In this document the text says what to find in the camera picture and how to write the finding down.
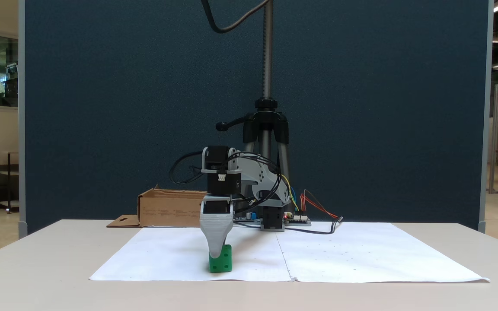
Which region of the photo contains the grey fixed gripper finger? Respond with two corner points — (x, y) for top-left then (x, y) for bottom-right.
(200, 217), (234, 258)

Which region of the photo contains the green die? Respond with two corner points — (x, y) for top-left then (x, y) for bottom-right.
(209, 244), (233, 273)

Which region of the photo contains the blue power circuit board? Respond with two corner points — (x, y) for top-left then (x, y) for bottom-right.
(233, 211), (259, 225)

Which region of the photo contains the brown cardboard box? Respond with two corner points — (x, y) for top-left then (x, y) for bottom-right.
(106, 185), (209, 228)

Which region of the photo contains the white paper sheet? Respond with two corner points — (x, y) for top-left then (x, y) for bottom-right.
(275, 222), (490, 283)
(89, 227), (293, 282)

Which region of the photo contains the circuit board with red light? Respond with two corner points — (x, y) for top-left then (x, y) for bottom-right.
(284, 214), (311, 226)

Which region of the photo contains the dark blue partition panel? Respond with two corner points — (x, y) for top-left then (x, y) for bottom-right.
(19, 0), (494, 236)

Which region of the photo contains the black and grey tripod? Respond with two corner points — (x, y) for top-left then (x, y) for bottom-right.
(215, 0), (291, 190)

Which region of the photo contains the black shelf cart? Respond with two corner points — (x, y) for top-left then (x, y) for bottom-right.
(0, 151), (19, 214)

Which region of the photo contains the grey framed window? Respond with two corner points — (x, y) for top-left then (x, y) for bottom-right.
(0, 29), (19, 112)

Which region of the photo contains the black wire to arm base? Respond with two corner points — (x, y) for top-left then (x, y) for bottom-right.
(234, 173), (282, 215)

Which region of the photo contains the black wrist wire loop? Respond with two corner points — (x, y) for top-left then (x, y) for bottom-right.
(170, 151), (209, 185)

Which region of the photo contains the black forearm wire loop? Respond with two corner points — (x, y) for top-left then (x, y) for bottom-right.
(230, 153), (282, 203)

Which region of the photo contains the yellow wire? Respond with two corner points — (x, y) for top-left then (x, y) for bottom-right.
(287, 175), (300, 213)

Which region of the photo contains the orange wire bundle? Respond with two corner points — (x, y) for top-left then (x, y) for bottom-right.
(300, 190), (340, 221)

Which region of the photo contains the black cable with red connector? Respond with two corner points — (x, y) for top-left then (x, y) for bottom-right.
(284, 216), (344, 235)

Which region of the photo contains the thick black camera cable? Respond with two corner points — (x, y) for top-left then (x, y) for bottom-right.
(201, 0), (271, 34)

